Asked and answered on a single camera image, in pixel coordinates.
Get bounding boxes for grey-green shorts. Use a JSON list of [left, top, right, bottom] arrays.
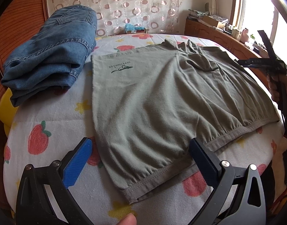
[[91, 40, 279, 204]]

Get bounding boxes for right hand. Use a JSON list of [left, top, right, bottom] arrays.
[[267, 74, 287, 103]]

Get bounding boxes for left hand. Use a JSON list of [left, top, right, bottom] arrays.
[[117, 213, 137, 225]]

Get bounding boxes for wooden side cabinet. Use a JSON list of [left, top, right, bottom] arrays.
[[184, 18, 273, 92]]

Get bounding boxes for pink figurine on cabinet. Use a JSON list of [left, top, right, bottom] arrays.
[[240, 28, 249, 44]]

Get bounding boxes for window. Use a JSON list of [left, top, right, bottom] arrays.
[[229, 0, 287, 64]]

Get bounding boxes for white floral bed sheet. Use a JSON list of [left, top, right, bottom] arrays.
[[3, 33, 285, 225]]

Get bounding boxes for cardboard box on cabinet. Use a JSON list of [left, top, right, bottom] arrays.
[[202, 15, 228, 29]]

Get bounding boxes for yellow pillow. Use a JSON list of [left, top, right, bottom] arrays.
[[0, 88, 18, 137]]

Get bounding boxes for circle-patterned sheer curtain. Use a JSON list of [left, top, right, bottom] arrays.
[[47, 0, 183, 37]]

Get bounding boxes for folded blue jeans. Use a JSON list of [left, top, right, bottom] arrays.
[[1, 5, 97, 107]]

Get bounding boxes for blue item box on bed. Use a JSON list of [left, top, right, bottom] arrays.
[[125, 23, 146, 34]]

